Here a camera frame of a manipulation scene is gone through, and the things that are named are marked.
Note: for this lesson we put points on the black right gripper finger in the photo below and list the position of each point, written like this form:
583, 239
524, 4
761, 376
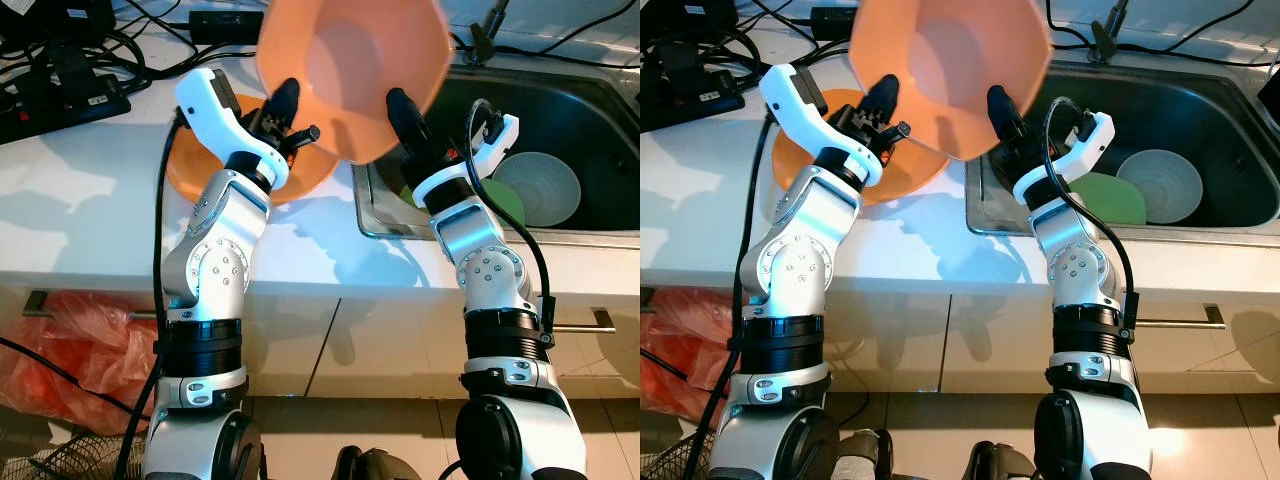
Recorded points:
408, 125
1007, 118

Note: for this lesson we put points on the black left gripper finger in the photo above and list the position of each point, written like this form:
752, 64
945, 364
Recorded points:
282, 103
885, 98

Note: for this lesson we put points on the orange deep bowl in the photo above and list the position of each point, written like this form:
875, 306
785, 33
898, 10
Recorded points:
350, 70
950, 70

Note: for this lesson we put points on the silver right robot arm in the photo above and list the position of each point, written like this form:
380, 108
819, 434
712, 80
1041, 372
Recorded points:
1075, 265
490, 270

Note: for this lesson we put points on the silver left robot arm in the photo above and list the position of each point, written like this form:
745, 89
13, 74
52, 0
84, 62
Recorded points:
215, 260
795, 260

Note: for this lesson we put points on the steel kitchen sink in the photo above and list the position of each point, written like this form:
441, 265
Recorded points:
1200, 110
600, 120

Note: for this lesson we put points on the orange plate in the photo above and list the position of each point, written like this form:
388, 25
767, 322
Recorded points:
312, 180
925, 180

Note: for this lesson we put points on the green plate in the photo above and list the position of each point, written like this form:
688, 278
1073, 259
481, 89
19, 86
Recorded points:
508, 205
1115, 200

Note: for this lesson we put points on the black power adapter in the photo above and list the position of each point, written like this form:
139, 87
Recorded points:
828, 22
225, 25

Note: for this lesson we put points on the black power strip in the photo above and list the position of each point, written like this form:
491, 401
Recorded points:
60, 105
690, 95

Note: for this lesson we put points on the black countertop appliance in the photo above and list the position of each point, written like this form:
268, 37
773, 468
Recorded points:
1270, 100

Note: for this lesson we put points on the orange plastic bag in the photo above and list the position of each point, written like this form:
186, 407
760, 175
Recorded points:
680, 350
70, 350

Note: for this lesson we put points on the grey right robot foot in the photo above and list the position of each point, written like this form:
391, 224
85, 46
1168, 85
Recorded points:
1000, 465
375, 467

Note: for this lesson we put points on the grey robot foot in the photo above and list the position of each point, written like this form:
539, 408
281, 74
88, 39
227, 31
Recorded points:
1000, 465
375, 467
865, 460

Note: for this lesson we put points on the grey left robot foot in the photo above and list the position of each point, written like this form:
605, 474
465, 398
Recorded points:
865, 460

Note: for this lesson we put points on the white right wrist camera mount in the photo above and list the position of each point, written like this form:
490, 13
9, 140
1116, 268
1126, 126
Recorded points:
1090, 145
495, 150

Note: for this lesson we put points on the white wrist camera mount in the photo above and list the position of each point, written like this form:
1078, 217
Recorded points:
1090, 145
495, 150
795, 100
210, 105

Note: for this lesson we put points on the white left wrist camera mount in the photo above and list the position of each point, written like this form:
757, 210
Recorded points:
210, 105
795, 100

